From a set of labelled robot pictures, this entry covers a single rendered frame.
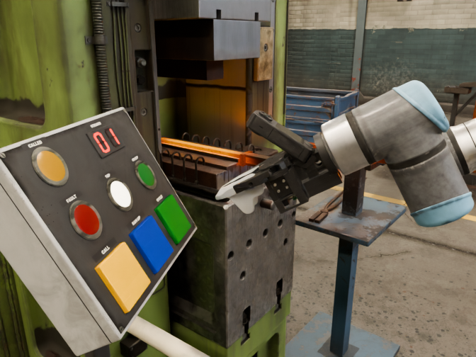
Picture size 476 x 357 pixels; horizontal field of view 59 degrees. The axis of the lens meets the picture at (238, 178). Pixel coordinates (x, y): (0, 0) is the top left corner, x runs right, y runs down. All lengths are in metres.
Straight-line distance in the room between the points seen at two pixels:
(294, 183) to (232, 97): 0.84
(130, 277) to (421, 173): 0.44
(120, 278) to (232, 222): 0.56
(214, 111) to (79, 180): 0.96
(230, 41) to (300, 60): 8.54
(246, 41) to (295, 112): 3.81
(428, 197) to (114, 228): 0.47
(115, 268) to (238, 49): 0.71
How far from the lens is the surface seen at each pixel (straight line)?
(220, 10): 1.09
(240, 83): 1.46
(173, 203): 0.80
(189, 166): 1.19
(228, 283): 1.19
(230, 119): 1.50
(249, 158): 1.19
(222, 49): 1.09
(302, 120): 4.95
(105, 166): 0.70
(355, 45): 9.05
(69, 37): 0.97
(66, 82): 0.97
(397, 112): 0.65
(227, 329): 1.28
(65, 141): 0.66
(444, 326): 2.37
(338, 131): 0.66
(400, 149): 0.66
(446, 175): 0.68
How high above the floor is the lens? 1.33
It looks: 19 degrees down
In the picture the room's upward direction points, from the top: straight up
